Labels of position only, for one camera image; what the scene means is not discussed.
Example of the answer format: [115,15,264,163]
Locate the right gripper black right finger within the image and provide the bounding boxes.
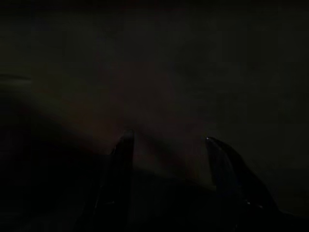
[206,136,285,232]

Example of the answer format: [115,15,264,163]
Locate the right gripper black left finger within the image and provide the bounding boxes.
[89,130,135,232]

